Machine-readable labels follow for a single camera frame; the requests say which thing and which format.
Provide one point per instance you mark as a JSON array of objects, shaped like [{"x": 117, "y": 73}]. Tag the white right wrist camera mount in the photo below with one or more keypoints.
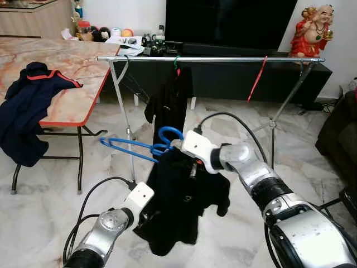
[{"x": 199, "y": 148}]

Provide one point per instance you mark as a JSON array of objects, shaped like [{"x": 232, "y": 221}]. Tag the blue gold trophy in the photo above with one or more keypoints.
[{"x": 78, "y": 8}]

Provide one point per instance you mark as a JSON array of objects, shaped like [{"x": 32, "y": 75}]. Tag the metal clothes rack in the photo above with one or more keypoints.
[{"x": 223, "y": 58}]

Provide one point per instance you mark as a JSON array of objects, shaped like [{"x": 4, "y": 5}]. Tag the black remote holder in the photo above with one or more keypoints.
[{"x": 152, "y": 49}]

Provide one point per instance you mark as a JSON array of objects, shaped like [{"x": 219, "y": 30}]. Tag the black plush ball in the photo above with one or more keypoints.
[{"x": 104, "y": 33}]

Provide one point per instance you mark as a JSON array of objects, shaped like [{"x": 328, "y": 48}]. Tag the black metal stool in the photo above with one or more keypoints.
[{"x": 350, "y": 201}]

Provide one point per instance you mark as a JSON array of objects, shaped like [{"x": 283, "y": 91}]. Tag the navy garment with red trim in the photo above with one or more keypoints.
[{"x": 22, "y": 111}]

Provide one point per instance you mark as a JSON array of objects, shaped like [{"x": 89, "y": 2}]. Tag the tissue box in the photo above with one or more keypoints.
[{"x": 70, "y": 34}]

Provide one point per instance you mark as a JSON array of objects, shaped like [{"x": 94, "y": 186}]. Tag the black soundbar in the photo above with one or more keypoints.
[{"x": 234, "y": 49}]

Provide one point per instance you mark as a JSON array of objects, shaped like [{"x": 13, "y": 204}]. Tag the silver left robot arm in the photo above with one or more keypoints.
[{"x": 103, "y": 234}]

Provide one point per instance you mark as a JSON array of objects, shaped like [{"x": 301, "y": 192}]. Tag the orange plush ball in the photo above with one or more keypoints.
[{"x": 127, "y": 32}]

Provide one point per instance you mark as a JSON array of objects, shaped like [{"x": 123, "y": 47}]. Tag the marble top folding table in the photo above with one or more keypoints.
[{"x": 61, "y": 53}]

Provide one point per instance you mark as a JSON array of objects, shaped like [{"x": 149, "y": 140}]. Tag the large black t-shirt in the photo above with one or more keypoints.
[{"x": 178, "y": 212}]

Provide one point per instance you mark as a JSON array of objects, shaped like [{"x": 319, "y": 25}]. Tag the red lid jar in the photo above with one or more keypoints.
[{"x": 85, "y": 30}]

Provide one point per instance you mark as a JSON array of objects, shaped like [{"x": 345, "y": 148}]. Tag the red hanger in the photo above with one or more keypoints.
[{"x": 256, "y": 81}]

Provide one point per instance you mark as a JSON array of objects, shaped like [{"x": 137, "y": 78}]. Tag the black television console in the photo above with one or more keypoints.
[{"x": 234, "y": 84}]

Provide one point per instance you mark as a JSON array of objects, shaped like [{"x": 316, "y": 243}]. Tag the white paper stack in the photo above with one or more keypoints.
[{"x": 131, "y": 49}]

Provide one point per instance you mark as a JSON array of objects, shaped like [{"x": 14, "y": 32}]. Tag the light wooden sideboard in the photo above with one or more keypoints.
[{"x": 33, "y": 22}]

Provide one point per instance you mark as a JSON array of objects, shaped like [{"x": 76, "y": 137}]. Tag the red laughing buddha statue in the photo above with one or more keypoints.
[{"x": 309, "y": 36}]

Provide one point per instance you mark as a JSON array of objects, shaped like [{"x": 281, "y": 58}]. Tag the green hanger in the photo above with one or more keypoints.
[{"x": 176, "y": 62}]

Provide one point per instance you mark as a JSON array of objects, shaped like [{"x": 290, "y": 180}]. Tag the small green white bottle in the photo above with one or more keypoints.
[{"x": 160, "y": 36}]

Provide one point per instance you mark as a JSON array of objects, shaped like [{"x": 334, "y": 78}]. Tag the white teal plush ball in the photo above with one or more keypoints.
[{"x": 116, "y": 32}]

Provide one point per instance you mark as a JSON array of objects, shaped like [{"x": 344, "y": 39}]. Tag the black flat television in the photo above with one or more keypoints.
[{"x": 231, "y": 22}]

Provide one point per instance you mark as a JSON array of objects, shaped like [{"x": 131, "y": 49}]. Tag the dark brown sofa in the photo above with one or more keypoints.
[{"x": 337, "y": 134}]

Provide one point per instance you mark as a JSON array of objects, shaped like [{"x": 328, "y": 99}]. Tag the blue hanger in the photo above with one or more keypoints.
[{"x": 134, "y": 144}]

